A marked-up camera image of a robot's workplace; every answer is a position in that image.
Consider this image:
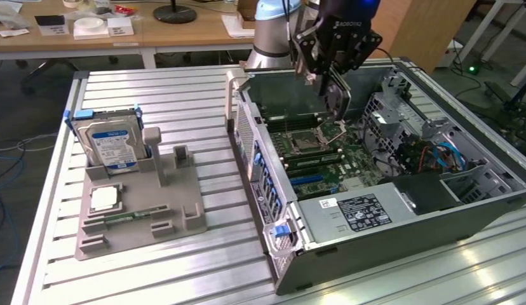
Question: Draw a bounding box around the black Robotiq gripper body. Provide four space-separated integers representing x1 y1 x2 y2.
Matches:
318 0 380 69

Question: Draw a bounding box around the black graphics card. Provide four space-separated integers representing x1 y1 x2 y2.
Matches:
292 41 354 122

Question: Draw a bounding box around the wooden cabinet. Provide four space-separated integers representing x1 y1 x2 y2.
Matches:
364 0 478 72

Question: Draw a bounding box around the white paper stack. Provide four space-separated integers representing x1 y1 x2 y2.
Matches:
220 14 256 39

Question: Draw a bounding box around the brown cardboard box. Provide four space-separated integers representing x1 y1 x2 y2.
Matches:
236 0 259 22

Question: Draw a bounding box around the white floor box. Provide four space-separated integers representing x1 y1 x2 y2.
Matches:
434 39 466 69

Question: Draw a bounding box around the perforated metal drive cage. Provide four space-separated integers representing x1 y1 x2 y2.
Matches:
359 91 459 166

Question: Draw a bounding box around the metal socket cover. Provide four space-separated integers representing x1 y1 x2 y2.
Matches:
315 119 350 144

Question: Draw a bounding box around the CPU socket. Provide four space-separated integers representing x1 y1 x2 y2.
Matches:
287 126 327 154

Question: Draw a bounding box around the wooden desk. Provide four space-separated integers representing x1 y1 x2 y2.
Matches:
0 0 374 69

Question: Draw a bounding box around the black round lamp base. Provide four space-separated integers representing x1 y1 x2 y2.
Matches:
152 0 199 25

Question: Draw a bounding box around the installed black RAM stick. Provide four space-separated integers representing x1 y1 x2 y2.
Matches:
287 154 346 170
279 151 340 161

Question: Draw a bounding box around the green motherboard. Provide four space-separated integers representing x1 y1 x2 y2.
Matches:
262 111 399 201

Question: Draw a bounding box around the black floor stand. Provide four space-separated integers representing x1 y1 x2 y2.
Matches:
483 57 526 150

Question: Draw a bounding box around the blue expansion slot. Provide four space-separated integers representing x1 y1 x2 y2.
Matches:
290 173 326 187

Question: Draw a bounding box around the plain white box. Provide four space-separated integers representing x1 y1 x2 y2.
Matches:
106 17 135 37

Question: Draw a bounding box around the white box with tape roll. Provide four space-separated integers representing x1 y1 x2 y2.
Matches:
71 17 111 41

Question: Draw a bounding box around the grey power supply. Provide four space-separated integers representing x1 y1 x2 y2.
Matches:
296 182 416 247

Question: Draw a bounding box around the hard disk with blue rails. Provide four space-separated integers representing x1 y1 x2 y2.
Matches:
63 104 148 175

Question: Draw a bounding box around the white box with black top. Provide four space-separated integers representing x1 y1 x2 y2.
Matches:
34 15 71 36

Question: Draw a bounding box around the dark grey PC case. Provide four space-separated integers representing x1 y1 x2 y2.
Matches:
226 57 526 296

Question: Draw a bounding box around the silver CPU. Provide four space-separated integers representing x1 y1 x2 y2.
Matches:
90 186 123 210

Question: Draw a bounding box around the grey parts rack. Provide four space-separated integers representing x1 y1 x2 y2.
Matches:
74 126 208 261

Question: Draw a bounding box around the green RAM stick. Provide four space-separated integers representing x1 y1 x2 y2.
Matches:
102 206 168 225

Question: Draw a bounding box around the clear plastic bag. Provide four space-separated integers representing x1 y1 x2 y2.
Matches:
0 1 32 28

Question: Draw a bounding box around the black cable behind case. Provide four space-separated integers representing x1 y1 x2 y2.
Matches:
378 46 398 64

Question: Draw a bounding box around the white table frame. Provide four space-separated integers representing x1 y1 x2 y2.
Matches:
455 0 526 87

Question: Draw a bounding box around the orange wire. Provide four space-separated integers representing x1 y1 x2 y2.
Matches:
418 145 430 173

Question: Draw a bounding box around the blue disk wire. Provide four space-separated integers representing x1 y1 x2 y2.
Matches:
431 142 468 173

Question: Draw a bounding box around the white floor cable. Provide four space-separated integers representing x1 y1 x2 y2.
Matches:
0 132 58 152

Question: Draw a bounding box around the blue floor cable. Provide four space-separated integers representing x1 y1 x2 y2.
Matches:
0 146 30 277

